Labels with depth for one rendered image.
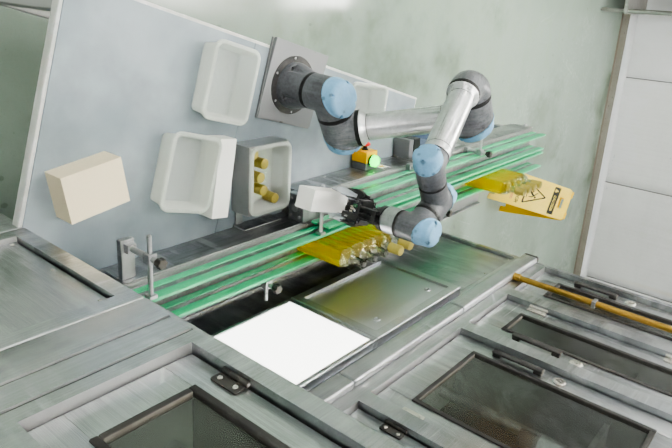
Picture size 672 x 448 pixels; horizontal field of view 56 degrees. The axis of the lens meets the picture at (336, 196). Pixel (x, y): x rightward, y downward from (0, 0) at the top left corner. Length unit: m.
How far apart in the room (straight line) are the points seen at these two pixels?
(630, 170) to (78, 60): 6.84
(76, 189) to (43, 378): 0.65
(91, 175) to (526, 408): 1.21
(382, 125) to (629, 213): 6.16
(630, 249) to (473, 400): 6.44
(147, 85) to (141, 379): 0.91
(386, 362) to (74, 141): 0.97
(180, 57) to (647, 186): 6.58
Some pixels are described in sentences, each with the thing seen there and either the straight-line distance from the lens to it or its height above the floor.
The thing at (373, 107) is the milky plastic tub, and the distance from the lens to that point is 2.44.
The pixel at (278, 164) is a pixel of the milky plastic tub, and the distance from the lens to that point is 2.06.
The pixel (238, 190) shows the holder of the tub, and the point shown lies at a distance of 1.99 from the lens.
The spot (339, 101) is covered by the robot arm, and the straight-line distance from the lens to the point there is 1.92.
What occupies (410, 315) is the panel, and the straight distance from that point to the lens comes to 1.95.
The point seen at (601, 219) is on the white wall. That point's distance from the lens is 8.06.
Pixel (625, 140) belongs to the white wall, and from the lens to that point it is 7.81.
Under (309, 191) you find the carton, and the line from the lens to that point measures 1.74.
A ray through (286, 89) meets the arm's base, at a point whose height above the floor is 0.81.
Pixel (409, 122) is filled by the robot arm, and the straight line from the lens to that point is 1.97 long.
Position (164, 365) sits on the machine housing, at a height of 1.43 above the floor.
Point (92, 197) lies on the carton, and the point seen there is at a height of 0.83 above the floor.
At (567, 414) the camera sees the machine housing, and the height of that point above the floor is 1.82.
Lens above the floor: 2.19
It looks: 37 degrees down
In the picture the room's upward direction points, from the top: 108 degrees clockwise
